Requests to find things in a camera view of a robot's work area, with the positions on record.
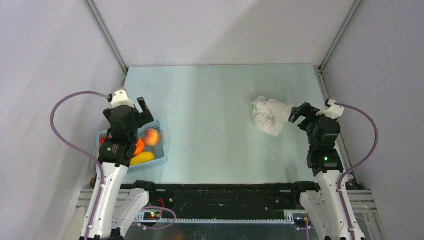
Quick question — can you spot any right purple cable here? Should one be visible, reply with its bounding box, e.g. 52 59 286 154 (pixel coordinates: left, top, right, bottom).
333 102 379 240

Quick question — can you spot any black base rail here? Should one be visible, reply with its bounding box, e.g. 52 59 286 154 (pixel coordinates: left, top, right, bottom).
120 180 321 221

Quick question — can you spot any white plastic bag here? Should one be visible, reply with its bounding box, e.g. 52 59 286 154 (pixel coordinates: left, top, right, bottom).
251 96 294 137

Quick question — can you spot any aluminium frame post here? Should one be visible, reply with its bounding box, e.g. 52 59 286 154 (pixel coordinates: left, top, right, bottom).
318 0 365 73
83 0 129 75

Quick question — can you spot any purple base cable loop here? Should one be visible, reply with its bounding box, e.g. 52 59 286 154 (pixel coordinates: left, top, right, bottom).
137 205 178 231

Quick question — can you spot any fake yellow mango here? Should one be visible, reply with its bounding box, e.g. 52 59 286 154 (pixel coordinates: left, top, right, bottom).
130 151 156 166

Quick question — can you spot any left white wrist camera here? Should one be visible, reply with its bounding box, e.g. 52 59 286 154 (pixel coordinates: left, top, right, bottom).
111 87 135 108

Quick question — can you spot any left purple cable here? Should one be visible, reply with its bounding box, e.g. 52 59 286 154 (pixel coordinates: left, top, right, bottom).
49 91 114 240

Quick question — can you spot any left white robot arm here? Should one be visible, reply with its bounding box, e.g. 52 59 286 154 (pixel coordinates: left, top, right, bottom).
80 96 158 240

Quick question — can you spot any left aluminium frame post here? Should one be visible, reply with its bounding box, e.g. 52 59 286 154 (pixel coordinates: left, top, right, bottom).
83 0 129 75

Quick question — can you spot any fake red apple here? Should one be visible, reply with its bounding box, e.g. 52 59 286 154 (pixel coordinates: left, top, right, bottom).
99 135 106 145

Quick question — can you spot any fake orange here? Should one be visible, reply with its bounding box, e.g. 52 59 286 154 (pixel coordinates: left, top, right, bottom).
133 137 146 157

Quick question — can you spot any light blue plastic basket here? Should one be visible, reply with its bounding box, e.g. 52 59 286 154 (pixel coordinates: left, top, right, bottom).
96 120 168 173

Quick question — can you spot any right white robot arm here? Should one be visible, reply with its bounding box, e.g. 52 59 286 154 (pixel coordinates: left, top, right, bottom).
289 101 366 240

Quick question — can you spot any fake peach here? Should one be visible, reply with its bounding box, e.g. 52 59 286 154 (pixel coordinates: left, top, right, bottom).
144 128 161 147

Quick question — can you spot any right aluminium frame post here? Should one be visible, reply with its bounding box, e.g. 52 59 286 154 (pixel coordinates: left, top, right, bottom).
318 0 365 73

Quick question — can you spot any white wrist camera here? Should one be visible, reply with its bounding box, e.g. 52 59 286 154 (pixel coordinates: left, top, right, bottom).
111 87 135 108
316 98 344 120

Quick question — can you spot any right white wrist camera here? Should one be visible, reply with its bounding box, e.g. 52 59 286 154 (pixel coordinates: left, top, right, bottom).
316 98 344 120

